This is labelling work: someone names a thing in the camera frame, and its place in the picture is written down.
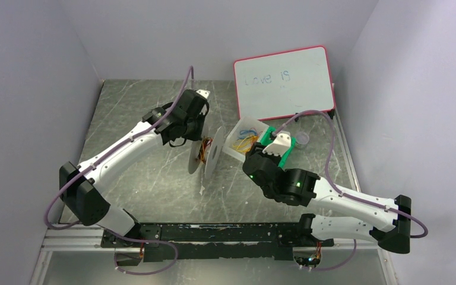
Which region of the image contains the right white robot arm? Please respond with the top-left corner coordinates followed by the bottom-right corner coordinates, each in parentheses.
top-left (242, 143), bottom-right (411, 254)

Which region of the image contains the wires wound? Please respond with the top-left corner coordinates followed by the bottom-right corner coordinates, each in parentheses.
top-left (196, 137), bottom-right (213, 163)

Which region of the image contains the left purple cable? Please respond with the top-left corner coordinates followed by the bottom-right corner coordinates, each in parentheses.
top-left (43, 65), bottom-right (195, 231)

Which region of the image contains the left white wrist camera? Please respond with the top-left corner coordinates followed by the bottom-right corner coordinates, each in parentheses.
top-left (196, 89), bottom-right (210, 100)

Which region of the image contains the green plastic bin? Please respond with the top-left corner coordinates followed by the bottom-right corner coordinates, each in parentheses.
top-left (258, 126), bottom-right (296, 168)

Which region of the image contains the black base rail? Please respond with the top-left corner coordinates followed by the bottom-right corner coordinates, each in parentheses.
top-left (100, 222), bottom-right (334, 266)

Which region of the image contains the colourful wire bundle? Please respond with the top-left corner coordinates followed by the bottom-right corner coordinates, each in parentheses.
top-left (231, 125), bottom-right (264, 154)

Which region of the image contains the red framed whiteboard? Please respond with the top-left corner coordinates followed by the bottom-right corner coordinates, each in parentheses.
top-left (233, 45), bottom-right (336, 121)

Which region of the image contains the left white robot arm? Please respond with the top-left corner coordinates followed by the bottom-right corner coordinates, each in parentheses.
top-left (59, 89), bottom-right (210, 239)

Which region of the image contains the white filament spool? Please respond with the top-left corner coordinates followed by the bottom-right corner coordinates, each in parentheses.
top-left (188, 125), bottom-right (225, 179)

